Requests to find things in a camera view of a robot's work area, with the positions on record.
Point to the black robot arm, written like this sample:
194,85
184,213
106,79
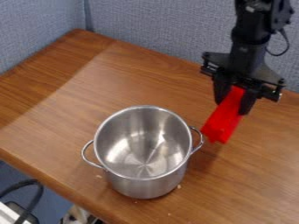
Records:
260,18

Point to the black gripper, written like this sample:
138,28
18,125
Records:
242,68

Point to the grey box below table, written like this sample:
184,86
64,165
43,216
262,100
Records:
11,212

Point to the red plastic block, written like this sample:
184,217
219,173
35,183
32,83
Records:
224,118

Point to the stainless steel pot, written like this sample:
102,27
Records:
143,146

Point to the white object below table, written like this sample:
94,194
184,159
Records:
78,216

